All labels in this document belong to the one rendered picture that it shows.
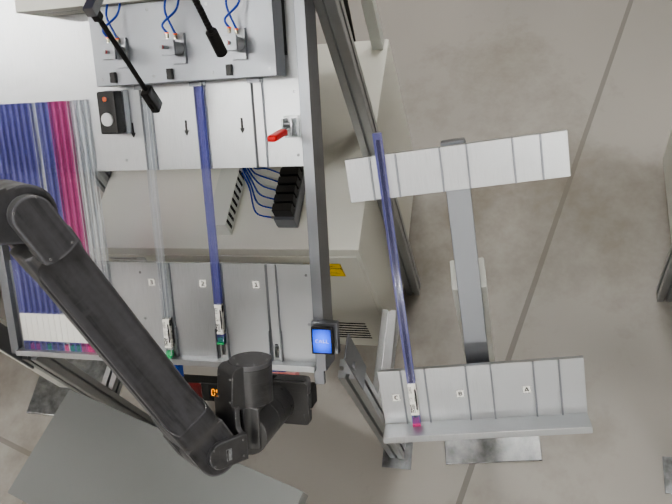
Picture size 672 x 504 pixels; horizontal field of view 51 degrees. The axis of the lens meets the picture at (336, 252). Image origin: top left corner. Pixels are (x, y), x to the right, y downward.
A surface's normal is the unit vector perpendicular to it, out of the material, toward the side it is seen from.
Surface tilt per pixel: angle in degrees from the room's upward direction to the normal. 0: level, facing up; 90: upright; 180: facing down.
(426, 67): 0
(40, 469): 0
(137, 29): 43
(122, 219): 0
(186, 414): 56
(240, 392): 66
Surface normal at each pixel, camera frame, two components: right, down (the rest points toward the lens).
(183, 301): -0.26, 0.22
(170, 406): 0.58, 0.11
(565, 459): -0.22, -0.50
